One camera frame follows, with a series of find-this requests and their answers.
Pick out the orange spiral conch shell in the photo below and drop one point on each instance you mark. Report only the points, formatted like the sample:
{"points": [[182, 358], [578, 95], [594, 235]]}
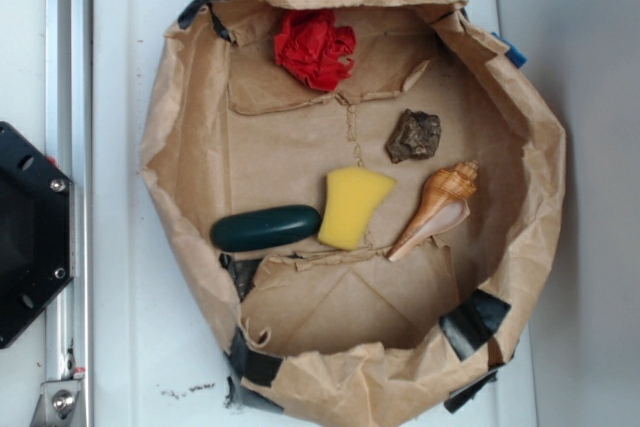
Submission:
{"points": [[443, 206]]}

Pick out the dark brown rock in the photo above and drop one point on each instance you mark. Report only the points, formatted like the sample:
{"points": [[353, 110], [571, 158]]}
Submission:
{"points": [[416, 136]]}

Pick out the aluminium frame rail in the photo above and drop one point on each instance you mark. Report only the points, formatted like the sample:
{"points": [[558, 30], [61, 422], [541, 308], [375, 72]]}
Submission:
{"points": [[68, 140]]}

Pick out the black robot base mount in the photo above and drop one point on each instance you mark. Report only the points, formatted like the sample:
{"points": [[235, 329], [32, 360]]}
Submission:
{"points": [[36, 218]]}

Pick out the yellow sponge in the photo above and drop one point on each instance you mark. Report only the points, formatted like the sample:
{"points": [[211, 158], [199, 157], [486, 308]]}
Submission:
{"points": [[352, 196]]}

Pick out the metal corner bracket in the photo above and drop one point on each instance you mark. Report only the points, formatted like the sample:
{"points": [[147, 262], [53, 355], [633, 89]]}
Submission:
{"points": [[60, 404]]}

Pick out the dark green oblong case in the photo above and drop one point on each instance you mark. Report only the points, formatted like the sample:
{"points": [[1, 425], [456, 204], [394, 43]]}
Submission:
{"points": [[266, 228]]}

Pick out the white plastic cutting board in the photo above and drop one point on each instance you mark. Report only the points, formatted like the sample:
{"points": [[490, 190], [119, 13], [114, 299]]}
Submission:
{"points": [[155, 360]]}

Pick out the crumpled red paper ball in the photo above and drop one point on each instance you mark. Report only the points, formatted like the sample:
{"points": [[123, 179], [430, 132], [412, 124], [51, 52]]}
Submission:
{"points": [[315, 51]]}

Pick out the brown paper bag tray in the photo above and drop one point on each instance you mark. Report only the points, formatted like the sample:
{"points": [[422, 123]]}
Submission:
{"points": [[350, 338]]}

